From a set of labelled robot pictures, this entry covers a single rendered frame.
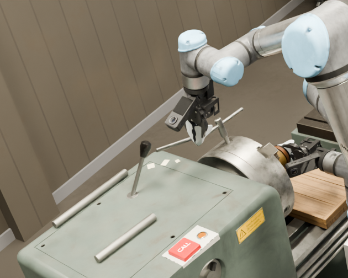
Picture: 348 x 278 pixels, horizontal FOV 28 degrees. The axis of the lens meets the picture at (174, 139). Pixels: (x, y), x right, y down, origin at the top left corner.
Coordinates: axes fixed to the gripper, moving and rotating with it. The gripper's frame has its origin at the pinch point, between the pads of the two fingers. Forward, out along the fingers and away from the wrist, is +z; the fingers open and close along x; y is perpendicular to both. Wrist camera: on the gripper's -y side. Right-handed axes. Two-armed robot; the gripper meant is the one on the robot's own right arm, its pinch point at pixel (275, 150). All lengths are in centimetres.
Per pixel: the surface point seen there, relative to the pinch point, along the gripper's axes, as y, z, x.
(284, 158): -3.7, -7.2, 1.1
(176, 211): -54, -13, 17
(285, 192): -18.6, -19.3, 1.6
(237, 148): -21.1, -5.8, 15.3
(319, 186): 10.3, -7.0, -19.7
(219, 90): 168, 215, -108
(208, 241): -59, -30, 17
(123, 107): 89, 226, -82
